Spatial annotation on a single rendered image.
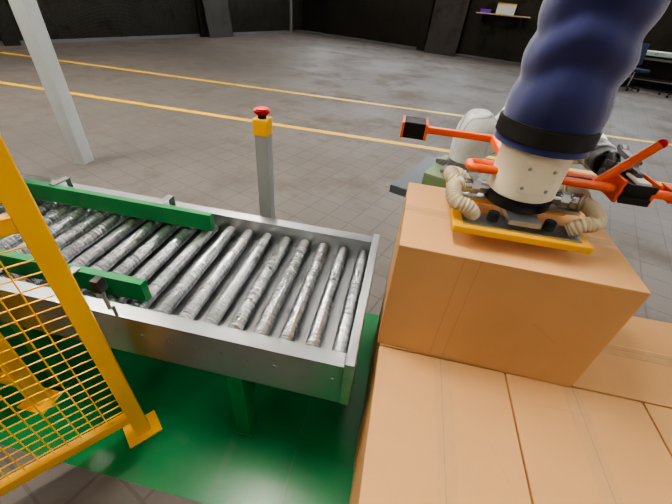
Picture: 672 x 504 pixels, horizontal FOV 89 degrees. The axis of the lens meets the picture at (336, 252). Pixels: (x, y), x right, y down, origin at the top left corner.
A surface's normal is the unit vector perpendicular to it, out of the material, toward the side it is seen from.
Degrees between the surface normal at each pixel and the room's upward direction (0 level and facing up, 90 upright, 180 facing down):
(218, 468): 0
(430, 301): 90
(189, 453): 0
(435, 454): 0
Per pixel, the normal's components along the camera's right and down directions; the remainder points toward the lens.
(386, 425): 0.07, -0.80
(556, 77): -0.78, 0.07
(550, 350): -0.23, 0.57
